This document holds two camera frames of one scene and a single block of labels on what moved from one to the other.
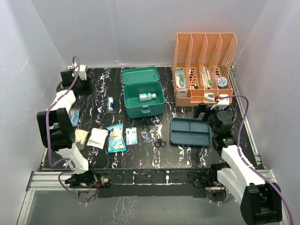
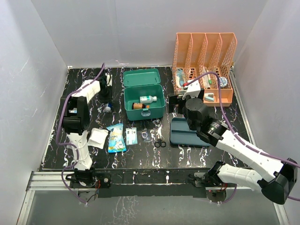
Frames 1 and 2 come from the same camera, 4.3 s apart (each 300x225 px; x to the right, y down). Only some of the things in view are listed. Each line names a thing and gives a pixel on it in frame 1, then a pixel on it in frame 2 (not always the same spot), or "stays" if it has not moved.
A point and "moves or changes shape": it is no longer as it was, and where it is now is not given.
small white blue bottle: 110,104 moves or changes shape
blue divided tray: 185,131 stays
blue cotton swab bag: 116,141 stays
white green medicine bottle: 146,96 moves or changes shape
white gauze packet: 97,138 stays
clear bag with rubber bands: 145,135 stays
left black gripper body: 85,86 to 106,95
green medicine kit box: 143,93 stays
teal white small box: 209,97 stays
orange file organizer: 201,67 stays
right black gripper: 201,108 to 176,100
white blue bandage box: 131,136 stays
